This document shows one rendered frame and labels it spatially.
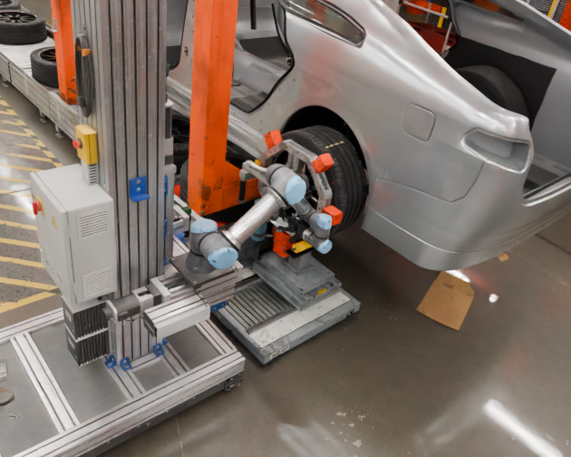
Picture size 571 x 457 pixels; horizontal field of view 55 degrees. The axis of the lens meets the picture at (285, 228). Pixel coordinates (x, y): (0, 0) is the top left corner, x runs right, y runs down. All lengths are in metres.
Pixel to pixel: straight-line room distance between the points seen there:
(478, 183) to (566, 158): 1.75
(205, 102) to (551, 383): 2.67
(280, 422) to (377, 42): 2.01
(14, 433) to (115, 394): 0.45
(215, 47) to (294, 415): 1.98
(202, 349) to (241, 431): 0.46
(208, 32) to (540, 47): 2.40
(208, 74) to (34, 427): 1.90
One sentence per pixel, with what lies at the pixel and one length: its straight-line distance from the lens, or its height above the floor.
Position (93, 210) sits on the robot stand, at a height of 1.21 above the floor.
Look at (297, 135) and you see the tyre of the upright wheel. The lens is 3.13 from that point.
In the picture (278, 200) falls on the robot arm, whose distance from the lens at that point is 2.35.
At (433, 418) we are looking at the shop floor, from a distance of 3.28.
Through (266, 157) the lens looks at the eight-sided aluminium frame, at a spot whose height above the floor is 0.97.
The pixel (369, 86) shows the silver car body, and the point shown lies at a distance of 2.90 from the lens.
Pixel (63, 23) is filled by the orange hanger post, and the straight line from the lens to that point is 4.75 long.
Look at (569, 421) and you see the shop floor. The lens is 3.68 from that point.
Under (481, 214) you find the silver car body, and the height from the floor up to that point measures 1.16.
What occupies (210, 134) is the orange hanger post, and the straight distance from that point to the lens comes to 3.19.
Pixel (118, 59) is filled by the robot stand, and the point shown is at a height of 1.76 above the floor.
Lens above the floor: 2.41
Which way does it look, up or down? 33 degrees down
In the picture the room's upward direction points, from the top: 9 degrees clockwise
